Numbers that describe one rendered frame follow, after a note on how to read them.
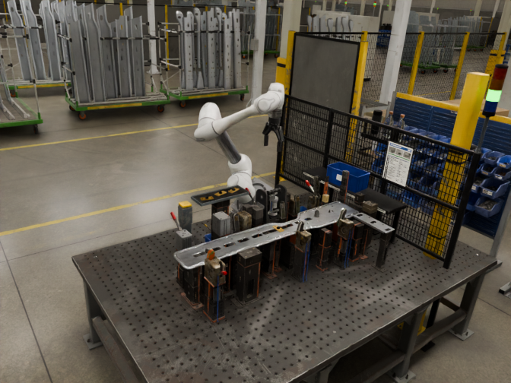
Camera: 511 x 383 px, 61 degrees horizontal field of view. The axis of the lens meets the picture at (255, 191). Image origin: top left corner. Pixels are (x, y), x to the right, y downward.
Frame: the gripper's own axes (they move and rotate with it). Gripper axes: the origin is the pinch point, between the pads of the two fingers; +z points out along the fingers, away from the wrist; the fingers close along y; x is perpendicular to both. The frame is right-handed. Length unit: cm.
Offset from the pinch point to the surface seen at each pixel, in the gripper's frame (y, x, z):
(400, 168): 38, 90, 19
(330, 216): 30, 32, 46
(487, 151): 34, 231, 30
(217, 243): 20, -54, 46
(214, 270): 48, -74, 42
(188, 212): -5, -59, 35
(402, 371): 99, 47, 139
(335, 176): -4, 71, 37
